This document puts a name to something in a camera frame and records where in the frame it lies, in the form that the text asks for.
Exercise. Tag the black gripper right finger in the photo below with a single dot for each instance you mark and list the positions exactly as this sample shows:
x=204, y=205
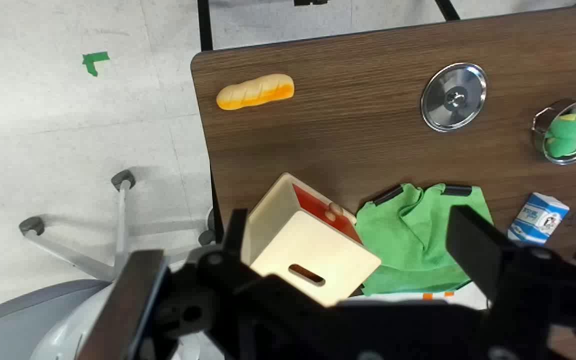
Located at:
x=475, y=243

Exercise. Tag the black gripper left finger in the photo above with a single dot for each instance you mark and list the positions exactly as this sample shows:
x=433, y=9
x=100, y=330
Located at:
x=236, y=233

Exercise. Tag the green plush toy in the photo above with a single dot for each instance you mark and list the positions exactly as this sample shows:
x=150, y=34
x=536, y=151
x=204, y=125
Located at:
x=561, y=140

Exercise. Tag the toy bread loaf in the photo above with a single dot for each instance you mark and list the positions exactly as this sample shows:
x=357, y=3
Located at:
x=254, y=92

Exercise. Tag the blue white milk carton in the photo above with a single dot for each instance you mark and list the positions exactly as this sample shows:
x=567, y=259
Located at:
x=536, y=220

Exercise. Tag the green cloth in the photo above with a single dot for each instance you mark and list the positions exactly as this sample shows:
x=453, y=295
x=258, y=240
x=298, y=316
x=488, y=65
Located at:
x=408, y=240

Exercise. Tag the wooden box red drawer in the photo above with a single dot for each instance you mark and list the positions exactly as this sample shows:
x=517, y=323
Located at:
x=308, y=247

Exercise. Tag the white sheet orange print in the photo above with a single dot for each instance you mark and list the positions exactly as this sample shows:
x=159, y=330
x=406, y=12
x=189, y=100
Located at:
x=401, y=300

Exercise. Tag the white office chair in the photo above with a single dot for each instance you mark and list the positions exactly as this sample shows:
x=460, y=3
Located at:
x=121, y=220

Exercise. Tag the small metal bowl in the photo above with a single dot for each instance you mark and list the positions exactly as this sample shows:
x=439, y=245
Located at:
x=453, y=97

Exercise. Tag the green floor tape mark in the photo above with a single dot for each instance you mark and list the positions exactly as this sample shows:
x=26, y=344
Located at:
x=90, y=60

